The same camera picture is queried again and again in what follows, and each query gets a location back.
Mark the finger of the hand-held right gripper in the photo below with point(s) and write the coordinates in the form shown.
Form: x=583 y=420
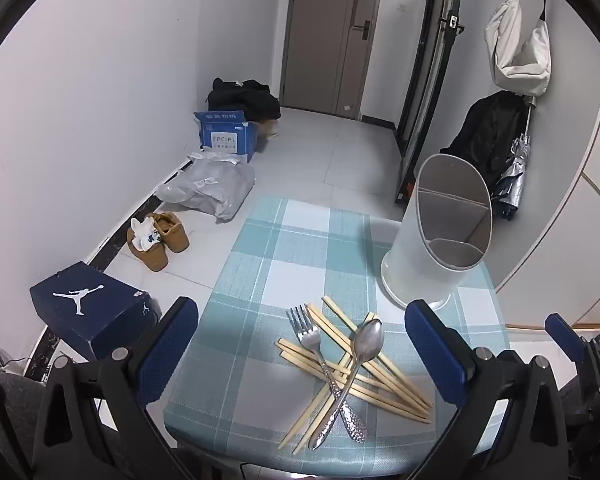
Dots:
x=562 y=332

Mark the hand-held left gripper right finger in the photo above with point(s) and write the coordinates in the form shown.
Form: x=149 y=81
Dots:
x=437 y=355

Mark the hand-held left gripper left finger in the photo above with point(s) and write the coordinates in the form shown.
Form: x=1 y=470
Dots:
x=167 y=350

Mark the pile of wooden chopsticks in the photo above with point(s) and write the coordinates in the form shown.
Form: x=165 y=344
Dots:
x=400 y=387

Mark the steel spoon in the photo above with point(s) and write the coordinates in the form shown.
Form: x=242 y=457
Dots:
x=369 y=342

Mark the white utensil holder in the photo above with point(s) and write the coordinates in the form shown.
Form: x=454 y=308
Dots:
x=410 y=260

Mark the steel fork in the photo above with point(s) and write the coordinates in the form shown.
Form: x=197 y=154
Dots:
x=307 y=337

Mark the navy shoe box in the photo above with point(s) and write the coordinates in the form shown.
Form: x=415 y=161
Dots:
x=90 y=310

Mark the brown shoe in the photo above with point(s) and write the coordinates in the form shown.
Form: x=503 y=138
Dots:
x=175 y=235
x=150 y=260

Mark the white wardrobe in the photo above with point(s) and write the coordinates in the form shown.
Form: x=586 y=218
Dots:
x=570 y=240

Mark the white socks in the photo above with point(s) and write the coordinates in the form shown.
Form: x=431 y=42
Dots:
x=142 y=235

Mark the teal chequered tablecloth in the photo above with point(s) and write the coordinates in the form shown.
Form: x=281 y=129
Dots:
x=280 y=260

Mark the silver folding umbrella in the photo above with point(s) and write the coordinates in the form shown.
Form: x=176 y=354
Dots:
x=512 y=180

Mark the grey plastic bag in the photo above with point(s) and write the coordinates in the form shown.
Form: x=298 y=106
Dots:
x=215 y=185

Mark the white plastic mailer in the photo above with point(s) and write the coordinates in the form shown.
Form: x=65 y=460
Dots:
x=215 y=158

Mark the black jacket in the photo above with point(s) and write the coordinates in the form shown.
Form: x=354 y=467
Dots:
x=485 y=135

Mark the blue cardboard box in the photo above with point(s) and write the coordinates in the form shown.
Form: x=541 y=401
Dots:
x=230 y=140

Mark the small brown box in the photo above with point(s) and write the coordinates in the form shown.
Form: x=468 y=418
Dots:
x=271 y=129

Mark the black clothes pile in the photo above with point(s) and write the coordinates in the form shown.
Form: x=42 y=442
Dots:
x=250 y=100

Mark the black framed sliding door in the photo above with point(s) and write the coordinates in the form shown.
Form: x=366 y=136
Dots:
x=430 y=85

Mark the white tote bag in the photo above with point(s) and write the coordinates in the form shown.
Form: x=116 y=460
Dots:
x=515 y=50

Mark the sliding door latch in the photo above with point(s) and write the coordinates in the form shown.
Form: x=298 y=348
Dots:
x=452 y=21

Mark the brown door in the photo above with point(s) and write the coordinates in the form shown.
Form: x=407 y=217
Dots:
x=320 y=35

